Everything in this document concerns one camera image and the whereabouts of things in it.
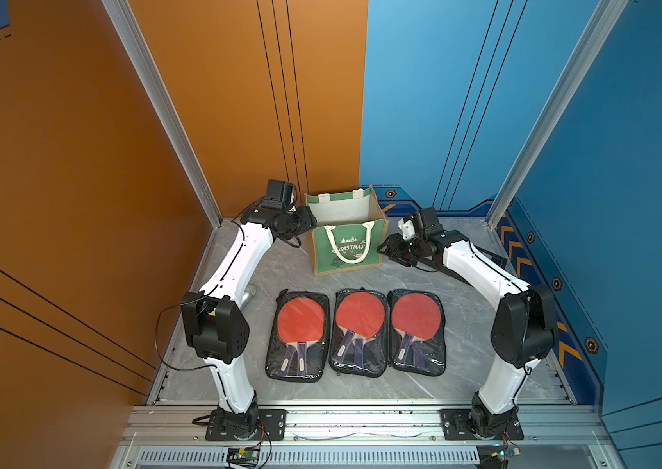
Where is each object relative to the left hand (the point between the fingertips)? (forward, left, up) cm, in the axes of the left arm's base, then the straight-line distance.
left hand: (312, 217), depth 87 cm
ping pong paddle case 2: (-26, -15, -22) cm, 38 cm away
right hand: (-6, -22, -8) cm, 24 cm away
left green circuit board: (-57, +15, -27) cm, 64 cm away
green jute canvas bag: (-2, -11, -4) cm, 12 cm away
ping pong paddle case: (-30, +3, -23) cm, 38 cm away
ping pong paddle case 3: (-23, -32, -23) cm, 46 cm away
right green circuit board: (-56, -46, -25) cm, 77 cm away
